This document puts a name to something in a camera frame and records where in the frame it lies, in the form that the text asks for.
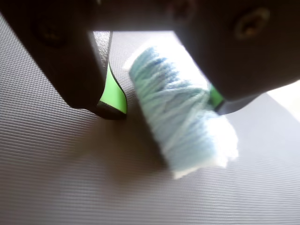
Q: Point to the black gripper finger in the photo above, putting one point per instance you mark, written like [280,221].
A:
[246,54]
[58,58]

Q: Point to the light blue yarn-wrapped block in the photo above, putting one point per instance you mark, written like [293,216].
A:
[175,112]

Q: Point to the dark grey textured mat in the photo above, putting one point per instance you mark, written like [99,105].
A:
[70,175]

